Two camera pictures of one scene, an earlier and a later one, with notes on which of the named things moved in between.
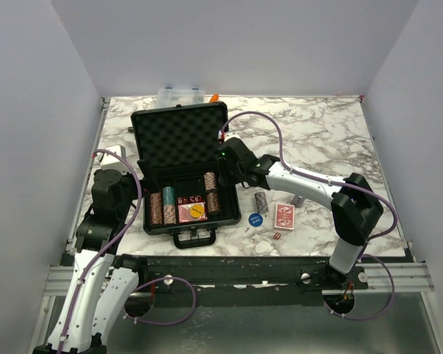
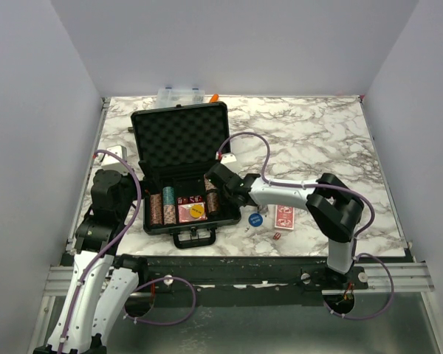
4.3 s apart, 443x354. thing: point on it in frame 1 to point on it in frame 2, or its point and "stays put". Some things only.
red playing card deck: [284, 216] stays put
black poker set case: [184, 189] stays put
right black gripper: [226, 179] to [224, 200]
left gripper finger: [149, 176] stays put
